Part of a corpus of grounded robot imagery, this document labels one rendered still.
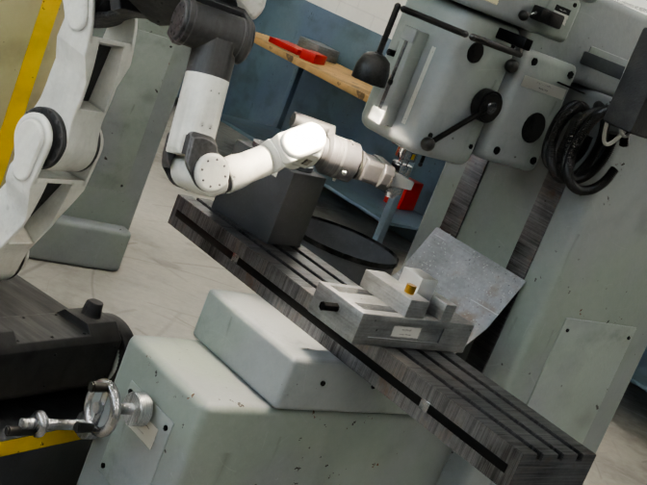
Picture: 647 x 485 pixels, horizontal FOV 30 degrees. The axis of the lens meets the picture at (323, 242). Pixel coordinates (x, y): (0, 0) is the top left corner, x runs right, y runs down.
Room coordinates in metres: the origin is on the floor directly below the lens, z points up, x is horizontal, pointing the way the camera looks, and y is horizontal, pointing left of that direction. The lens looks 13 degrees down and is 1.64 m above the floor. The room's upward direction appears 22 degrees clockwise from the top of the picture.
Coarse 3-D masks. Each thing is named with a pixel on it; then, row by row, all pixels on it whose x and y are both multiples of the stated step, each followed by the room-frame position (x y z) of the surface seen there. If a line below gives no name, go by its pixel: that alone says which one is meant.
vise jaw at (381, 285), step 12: (372, 276) 2.47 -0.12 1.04; (384, 276) 2.48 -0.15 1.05; (372, 288) 2.46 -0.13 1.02; (384, 288) 2.44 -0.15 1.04; (396, 288) 2.42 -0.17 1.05; (384, 300) 2.43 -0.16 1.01; (396, 300) 2.41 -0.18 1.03; (408, 300) 2.39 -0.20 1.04; (420, 300) 2.40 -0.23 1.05; (408, 312) 2.39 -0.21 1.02; (420, 312) 2.41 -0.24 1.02
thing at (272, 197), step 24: (240, 144) 2.93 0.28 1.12; (288, 168) 2.83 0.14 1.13; (312, 168) 2.88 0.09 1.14; (240, 192) 2.90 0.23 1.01; (264, 192) 2.85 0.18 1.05; (288, 192) 2.81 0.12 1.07; (312, 192) 2.88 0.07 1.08; (240, 216) 2.88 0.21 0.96; (264, 216) 2.83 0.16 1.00; (288, 216) 2.84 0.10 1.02; (264, 240) 2.81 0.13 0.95; (288, 240) 2.86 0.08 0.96
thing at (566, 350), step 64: (448, 192) 3.00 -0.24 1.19; (512, 192) 2.86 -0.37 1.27; (640, 192) 2.83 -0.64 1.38; (512, 256) 2.80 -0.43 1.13; (576, 256) 2.74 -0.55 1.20; (640, 256) 2.91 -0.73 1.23; (512, 320) 2.76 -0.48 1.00; (576, 320) 2.80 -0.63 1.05; (640, 320) 2.99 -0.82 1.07; (512, 384) 2.72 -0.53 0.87; (576, 384) 2.88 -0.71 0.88
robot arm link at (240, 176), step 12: (180, 156) 2.37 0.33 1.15; (228, 156) 2.42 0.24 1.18; (240, 156) 2.42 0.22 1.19; (252, 156) 2.43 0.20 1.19; (264, 156) 2.44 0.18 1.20; (168, 168) 2.38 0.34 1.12; (180, 168) 2.35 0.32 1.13; (240, 168) 2.39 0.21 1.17; (252, 168) 2.41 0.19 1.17; (264, 168) 2.43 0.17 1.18; (180, 180) 2.35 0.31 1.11; (192, 180) 2.31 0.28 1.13; (228, 180) 2.38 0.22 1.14; (240, 180) 2.39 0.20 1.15; (252, 180) 2.43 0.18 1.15; (204, 192) 2.33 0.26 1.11; (216, 192) 2.36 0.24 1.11; (228, 192) 2.41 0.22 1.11
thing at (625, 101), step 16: (640, 48) 2.54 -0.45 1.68; (640, 64) 2.52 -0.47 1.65; (624, 80) 2.54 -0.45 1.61; (640, 80) 2.51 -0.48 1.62; (624, 96) 2.53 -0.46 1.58; (640, 96) 2.50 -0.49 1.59; (608, 112) 2.54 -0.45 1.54; (624, 112) 2.52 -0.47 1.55; (640, 112) 2.50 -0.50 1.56; (624, 128) 2.51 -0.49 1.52; (640, 128) 2.51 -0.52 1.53
